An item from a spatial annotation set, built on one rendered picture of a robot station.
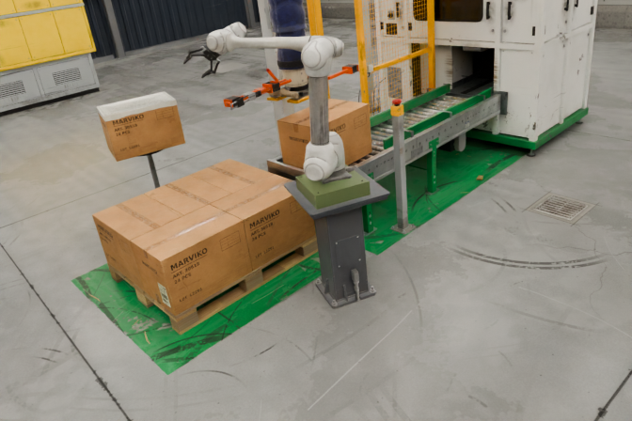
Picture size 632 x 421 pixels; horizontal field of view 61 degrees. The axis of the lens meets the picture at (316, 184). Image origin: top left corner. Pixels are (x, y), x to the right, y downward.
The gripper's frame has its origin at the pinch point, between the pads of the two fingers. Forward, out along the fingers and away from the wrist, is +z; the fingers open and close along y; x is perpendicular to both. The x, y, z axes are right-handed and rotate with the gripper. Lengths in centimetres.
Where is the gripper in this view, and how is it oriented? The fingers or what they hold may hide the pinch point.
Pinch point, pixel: (194, 69)
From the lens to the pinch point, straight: 329.0
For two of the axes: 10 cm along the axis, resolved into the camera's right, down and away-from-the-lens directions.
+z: -7.6, 4.6, 4.7
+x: -0.2, -7.3, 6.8
